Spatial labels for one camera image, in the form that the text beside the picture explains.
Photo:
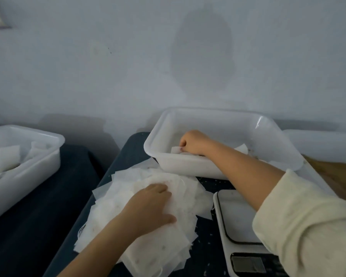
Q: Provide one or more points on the person's right hand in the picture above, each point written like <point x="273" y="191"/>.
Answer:
<point x="196" y="142"/>

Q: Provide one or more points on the white tray of grain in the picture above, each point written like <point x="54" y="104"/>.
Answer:
<point x="320" y="144"/>

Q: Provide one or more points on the white digital kitchen scale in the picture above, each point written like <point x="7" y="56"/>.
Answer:
<point x="239" y="216"/>

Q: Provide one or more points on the dark blue tablecloth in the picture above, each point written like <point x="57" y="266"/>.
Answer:
<point x="130" y="150"/>
<point x="40" y="228"/>

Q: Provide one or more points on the white mesh bag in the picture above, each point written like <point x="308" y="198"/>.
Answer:
<point x="176" y="150"/>

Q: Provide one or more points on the person's left hand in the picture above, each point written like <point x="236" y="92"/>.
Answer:
<point x="145" y="209"/>

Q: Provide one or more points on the brown grain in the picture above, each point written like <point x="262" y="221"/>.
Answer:
<point x="337" y="176"/>

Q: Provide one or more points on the person's left forearm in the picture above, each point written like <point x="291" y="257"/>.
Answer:
<point x="101" y="251"/>

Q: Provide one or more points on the pile of white bags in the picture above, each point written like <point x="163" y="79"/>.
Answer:
<point x="161" y="251"/>

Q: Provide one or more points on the white sleeve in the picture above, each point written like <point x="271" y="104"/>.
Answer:
<point x="311" y="228"/>

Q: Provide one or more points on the white plastic tub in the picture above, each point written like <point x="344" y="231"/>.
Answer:
<point x="219" y="121"/>

